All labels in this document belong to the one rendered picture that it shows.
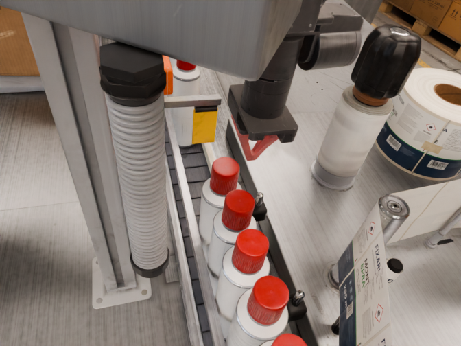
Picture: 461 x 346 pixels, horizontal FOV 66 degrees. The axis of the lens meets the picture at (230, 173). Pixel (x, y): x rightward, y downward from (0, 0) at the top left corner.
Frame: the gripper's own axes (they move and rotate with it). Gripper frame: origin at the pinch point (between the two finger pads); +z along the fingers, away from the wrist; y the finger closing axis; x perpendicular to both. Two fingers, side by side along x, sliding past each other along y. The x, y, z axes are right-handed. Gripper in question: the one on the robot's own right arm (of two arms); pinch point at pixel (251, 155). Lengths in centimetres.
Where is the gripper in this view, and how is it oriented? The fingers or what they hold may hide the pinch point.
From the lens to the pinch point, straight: 53.2
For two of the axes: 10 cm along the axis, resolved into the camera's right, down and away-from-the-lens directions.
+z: -1.1, 6.8, 7.3
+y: -2.6, -7.3, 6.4
